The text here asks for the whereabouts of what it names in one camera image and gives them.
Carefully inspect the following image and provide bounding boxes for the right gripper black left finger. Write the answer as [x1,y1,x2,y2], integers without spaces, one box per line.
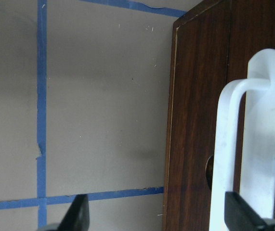
[58,194,90,231]

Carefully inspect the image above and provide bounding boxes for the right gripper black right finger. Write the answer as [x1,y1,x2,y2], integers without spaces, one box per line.
[224,192,267,231]

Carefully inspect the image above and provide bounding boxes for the white drawer handle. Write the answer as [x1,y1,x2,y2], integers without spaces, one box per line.
[209,49,275,231]

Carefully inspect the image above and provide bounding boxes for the dark wooden drawer cabinet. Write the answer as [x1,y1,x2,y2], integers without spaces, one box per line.
[163,0,275,231]

